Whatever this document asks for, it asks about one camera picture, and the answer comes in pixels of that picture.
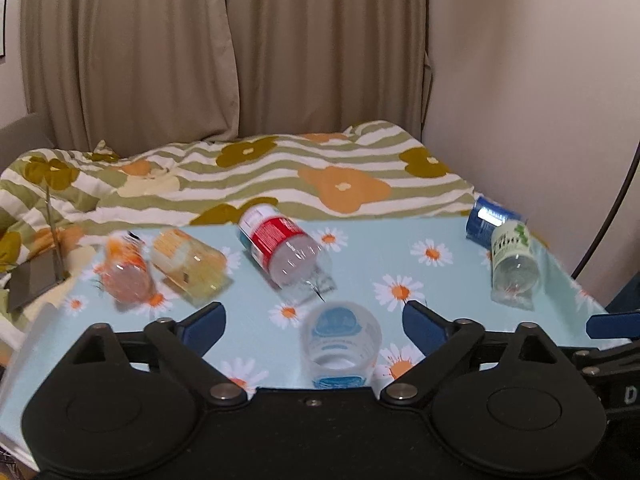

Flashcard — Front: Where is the white blue-label yogurt bottle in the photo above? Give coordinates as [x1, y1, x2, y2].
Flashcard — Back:
[300, 301, 383, 389]

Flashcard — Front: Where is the yellow-label clear bottle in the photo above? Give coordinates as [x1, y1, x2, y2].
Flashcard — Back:
[151, 228, 230, 304]

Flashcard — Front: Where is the daisy-print blue tablecloth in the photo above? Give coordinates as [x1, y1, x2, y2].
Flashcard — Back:
[1, 218, 601, 462]

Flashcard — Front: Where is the orange-label small bottle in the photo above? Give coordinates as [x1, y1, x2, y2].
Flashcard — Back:
[100, 232, 153, 304]

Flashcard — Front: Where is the green-label clear bottle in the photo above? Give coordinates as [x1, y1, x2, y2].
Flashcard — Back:
[490, 220, 539, 297]

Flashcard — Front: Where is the red-label clear bottle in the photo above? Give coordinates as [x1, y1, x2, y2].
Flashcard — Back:
[238, 204, 330, 290]

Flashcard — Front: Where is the striped floral quilt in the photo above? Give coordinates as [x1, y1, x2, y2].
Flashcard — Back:
[0, 119, 476, 340]

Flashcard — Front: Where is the beige curtain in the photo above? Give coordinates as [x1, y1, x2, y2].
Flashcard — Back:
[21, 0, 431, 155]

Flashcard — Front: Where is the black cable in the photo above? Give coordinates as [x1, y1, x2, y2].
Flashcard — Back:
[570, 138, 640, 281]

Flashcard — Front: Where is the framed wall picture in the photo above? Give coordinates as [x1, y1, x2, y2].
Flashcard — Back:
[0, 0, 8, 58]

